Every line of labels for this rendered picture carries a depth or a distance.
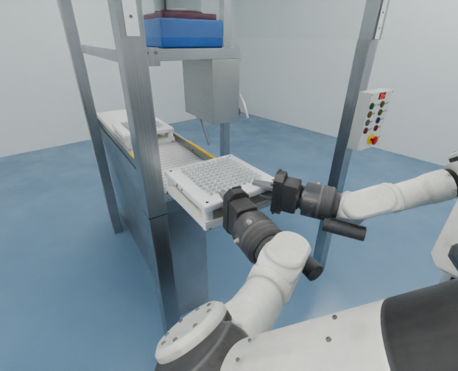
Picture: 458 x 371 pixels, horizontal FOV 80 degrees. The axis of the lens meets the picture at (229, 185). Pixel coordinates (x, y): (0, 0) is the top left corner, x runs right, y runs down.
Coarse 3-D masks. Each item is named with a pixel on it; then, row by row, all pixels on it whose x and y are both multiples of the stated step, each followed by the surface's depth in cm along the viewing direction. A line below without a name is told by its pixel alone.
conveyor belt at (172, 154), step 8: (104, 112) 193; (112, 112) 193; (120, 112) 193; (104, 120) 174; (112, 120) 174; (120, 120) 174; (112, 128) 158; (160, 144) 135; (168, 144) 135; (176, 144) 135; (160, 152) 125; (168, 152) 125; (176, 152) 125; (184, 152) 125; (168, 160) 117; (176, 160) 117; (184, 160) 117; (192, 160) 117; (200, 160) 117; (168, 168) 110; (168, 200) 95
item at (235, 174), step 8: (224, 160) 85; (200, 168) 80; (208, 168) 81; (216, 168) 80; (224, 168) 81; (232, 168) 81; (240, 168) 81; (200, 176) 76; (208, 176) 75; (224, 176) 76; (232, 176) 75; (240, 176) 77; (248, 176) 76; (208, 184) 72; (216, 184) 71; (224, 184) 72
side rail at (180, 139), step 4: (176, 132) 140; (176, 136) 137; (180, 136) 135; (176, 140) 139; (180, 140) 134; (184, 140) 130; (184, 144) 131; (188, 144) 127; (188, 148) 129; (192, 148) 124; (196, 148) 121; (196, 152) 122; (200, 152) 118; (200, 156) 119; (204, 156) 116; (208, 156) 113
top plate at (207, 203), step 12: (228, 156) 91; (180, 168) 82; (252, 168) 83; (180, 180) 75; (264, 180) 75; (192, 192) 69; (204, 192) 69; (252, 192) 71; (204, 204) 64; (216, 204) 65
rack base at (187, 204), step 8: (168, 192) 83; (176, 192) 78; (176, 200) 79; (184, 200) 75; (256, 200) 75; (264, 200) 75; (184, 208) 75; (192, 208) 71; (192, 216) 71; (200, 216) 68; (216, 216) 68; (200, 224) 68; (208, 224) 66; (216, 224) 68
